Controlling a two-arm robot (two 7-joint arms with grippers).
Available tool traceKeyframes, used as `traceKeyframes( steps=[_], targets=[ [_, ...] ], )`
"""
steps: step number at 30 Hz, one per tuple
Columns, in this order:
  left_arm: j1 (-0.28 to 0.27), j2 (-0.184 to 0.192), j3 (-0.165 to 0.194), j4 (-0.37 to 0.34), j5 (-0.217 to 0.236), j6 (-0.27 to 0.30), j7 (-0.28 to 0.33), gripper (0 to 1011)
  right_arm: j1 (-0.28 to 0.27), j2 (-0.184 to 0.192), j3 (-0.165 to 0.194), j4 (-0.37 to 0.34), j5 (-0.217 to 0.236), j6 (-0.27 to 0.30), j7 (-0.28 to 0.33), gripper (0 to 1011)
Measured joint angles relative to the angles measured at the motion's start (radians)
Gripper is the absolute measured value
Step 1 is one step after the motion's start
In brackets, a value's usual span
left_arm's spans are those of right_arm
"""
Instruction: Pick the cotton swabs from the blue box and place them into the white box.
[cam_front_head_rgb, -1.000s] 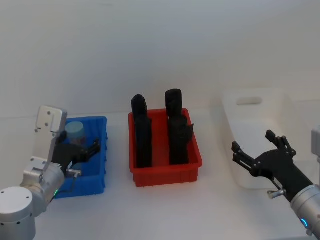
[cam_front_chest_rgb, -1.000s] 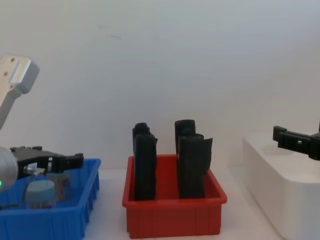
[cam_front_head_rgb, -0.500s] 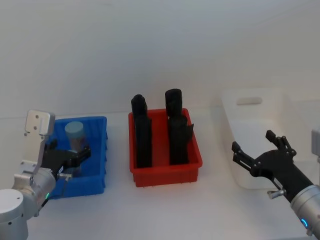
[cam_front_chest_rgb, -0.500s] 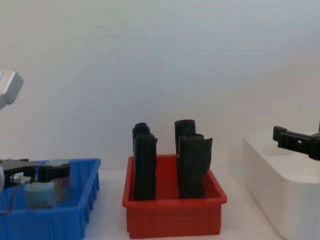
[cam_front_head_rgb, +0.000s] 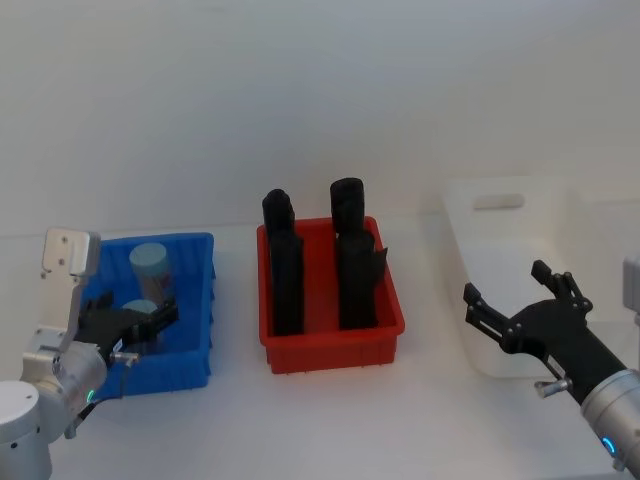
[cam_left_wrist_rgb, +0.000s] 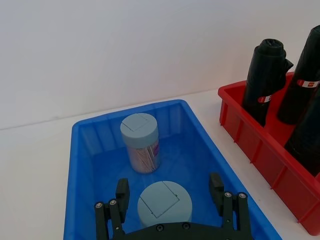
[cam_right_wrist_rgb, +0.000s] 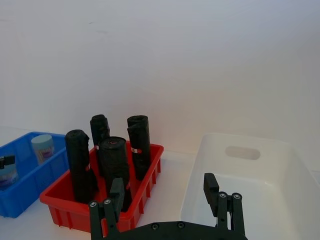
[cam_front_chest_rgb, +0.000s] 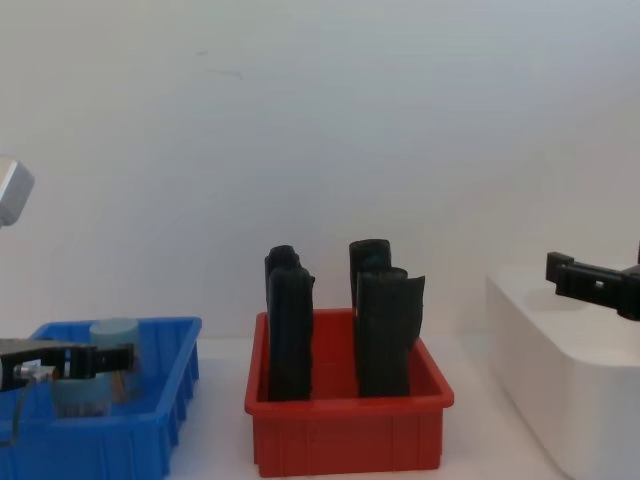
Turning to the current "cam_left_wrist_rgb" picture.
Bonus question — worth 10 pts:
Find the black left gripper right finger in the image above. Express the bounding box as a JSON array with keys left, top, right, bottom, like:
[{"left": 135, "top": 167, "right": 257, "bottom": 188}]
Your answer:
[{"left": 208, "top": 172, "right": 253, "bottom": 233}]

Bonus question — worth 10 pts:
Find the red plastic bin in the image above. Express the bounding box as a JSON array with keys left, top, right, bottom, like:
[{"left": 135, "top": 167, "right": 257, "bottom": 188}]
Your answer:
[{"left": 217, "top": 71, "right": 320, "bottom": 237}]

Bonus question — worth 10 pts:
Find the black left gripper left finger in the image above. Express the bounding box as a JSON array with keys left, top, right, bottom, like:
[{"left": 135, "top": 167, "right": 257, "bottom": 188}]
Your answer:
[{"left": 94, "top": 177, "right": 131, "bottom": 240}]

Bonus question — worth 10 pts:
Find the black garbage bag roll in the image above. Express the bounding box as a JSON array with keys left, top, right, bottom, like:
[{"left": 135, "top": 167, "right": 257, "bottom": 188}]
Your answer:
[
  {"left": 242, "top": 38, "right": 295, "bottom": 127},
  {"left": 277, "top": 24, "right": 320, "bottom": 125},
  {"left": 284, "top": 87, "right": 320, "bottom": 177}
]

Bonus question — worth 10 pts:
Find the blue plastic bin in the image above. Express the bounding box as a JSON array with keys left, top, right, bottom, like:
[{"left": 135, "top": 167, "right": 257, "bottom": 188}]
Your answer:
[{"left": 63, "top": 99, "right": 283, "bottom": 240}]

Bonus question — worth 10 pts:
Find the toothpick jar with grey-blue lid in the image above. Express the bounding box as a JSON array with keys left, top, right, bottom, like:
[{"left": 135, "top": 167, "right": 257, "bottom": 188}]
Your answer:
[
  {"left": 137, "top": 181, "right": 193, "bottom": 229},
  {"left": 119, "top": 112, "right": 162, "bottom": 175}
]

